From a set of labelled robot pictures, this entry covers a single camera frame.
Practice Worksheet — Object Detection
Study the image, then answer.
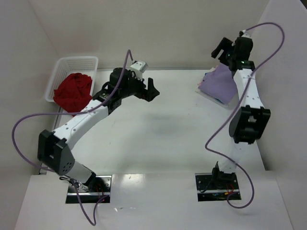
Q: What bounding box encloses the purple t shirt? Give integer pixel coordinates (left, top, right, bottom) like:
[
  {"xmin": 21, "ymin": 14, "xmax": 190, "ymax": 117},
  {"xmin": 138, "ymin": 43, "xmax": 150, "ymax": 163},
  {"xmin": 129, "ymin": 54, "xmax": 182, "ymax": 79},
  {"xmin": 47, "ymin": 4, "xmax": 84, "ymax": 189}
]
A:
[{"xmin": 199, "ymin": 62, "xmax": 238, "ymax": 105}]

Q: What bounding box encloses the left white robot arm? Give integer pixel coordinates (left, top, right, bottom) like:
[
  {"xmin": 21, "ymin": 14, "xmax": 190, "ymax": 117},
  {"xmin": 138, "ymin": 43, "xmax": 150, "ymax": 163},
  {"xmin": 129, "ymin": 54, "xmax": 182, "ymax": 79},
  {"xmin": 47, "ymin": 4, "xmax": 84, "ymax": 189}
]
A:
[{"xmin": 37, "ymin": 68, "xmax": 160, "ymax": 192}]

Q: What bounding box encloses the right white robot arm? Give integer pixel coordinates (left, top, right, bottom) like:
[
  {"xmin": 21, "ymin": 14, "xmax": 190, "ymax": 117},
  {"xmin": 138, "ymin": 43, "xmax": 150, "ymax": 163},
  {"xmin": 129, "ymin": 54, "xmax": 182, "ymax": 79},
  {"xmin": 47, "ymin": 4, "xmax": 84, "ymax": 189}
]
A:
[{"xmin": 211, "ymin": 35, "xmax": 271, "ymax": 189}]

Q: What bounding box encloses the white folded t shirt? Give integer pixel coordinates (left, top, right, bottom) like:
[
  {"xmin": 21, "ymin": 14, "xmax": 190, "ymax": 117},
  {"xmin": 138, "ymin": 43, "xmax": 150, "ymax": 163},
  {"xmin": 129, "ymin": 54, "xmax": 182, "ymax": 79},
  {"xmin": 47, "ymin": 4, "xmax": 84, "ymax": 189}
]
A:
[{"xmin": 195, "ymin": 67, "xmax": 237, "ymax": 109}]

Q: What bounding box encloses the red t shirt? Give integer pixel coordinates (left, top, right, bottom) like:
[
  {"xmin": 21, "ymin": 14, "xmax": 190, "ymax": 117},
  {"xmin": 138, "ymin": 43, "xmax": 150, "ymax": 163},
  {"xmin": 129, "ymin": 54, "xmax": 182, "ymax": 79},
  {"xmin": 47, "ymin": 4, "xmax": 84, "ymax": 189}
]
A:
[{"xmin": 53, "ymin": 73, "xmax": 93, "ymax": 113}]

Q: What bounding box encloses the white plastic basket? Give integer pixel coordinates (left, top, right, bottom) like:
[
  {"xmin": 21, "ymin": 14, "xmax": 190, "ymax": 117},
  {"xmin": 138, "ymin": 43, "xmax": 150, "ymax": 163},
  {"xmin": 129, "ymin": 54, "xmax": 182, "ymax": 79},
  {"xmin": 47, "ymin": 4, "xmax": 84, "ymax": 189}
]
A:
[{"xmin": 45, "ymin": 56, "xmax": 99, "ymax": 103}]

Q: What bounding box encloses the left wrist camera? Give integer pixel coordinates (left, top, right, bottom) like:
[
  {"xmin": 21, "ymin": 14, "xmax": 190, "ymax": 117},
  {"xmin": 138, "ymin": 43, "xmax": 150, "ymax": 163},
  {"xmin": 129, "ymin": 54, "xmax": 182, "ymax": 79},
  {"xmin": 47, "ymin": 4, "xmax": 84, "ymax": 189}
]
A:
[{"xmin": 130, "ymin": 61, "xmax": 148, "ymax": 81}]

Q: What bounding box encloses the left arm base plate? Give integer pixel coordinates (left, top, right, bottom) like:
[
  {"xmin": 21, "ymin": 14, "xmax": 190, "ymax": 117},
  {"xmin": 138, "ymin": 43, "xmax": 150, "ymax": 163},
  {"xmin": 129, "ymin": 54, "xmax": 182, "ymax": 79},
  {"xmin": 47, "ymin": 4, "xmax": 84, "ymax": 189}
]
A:
[{"xmin": 65, "ymin": 175, "xmax": 112, "ymax": 204}]

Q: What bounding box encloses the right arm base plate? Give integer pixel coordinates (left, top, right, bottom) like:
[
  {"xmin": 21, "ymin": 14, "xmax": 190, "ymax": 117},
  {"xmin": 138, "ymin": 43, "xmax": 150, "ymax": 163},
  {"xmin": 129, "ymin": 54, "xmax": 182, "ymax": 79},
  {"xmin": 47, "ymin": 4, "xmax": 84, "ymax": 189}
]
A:
[{"xmin": 195, "ymin": 173, "xmax": 241, "ymax": 202}]

